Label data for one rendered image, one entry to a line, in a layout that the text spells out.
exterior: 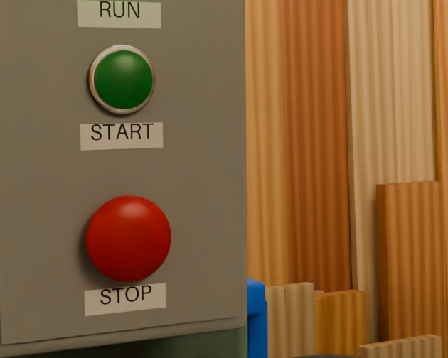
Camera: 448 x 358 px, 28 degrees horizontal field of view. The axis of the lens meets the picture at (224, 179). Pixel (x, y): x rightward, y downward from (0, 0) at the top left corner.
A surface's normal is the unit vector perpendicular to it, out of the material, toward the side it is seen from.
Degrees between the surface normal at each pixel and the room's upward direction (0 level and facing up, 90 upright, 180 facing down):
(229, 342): 90
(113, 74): 89
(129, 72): 87
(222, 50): 90
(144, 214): 82
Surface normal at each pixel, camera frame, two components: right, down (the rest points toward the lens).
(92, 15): 0.40, 0.08
